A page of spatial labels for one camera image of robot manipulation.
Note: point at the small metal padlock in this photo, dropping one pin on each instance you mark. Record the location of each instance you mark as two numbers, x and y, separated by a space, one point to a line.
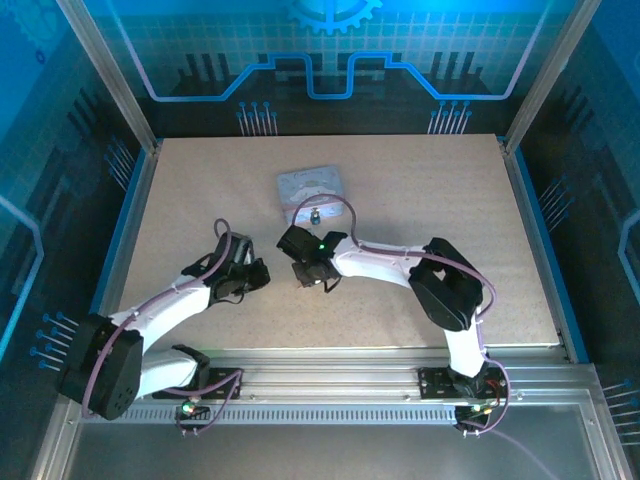
315 217

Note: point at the grey printed tin box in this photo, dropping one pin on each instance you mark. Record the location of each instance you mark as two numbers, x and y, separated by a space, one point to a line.
310 185

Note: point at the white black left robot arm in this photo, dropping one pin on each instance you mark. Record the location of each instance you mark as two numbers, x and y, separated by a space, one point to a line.
165 305

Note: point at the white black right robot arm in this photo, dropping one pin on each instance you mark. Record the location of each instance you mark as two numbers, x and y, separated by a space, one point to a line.
380 265

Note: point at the blue side trim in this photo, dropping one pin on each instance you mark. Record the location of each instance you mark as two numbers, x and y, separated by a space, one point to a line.
548 250
124 225

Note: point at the left controller board with LED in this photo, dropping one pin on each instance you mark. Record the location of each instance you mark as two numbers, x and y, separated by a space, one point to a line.
189 409

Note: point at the controller board with led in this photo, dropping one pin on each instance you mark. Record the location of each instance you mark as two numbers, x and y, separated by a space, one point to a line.
475 410
189 409

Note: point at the grey metal panel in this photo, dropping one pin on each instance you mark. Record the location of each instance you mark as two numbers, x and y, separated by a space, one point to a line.
300 455

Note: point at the right controller board with LED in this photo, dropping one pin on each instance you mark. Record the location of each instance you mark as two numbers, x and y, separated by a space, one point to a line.
475 410

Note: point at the aluminium mounting rail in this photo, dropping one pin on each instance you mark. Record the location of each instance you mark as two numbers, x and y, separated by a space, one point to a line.
325 375

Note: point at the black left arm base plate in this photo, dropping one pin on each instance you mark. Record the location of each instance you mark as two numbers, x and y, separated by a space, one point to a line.
225 385

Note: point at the aluminium side rail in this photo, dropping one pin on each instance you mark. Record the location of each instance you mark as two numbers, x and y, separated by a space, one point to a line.
134 225
536 250

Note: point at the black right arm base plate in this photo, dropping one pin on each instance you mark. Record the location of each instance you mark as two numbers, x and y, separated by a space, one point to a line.
435 385

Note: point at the aluminium frame post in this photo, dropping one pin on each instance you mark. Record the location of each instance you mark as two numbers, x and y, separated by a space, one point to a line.
111 75
547 75

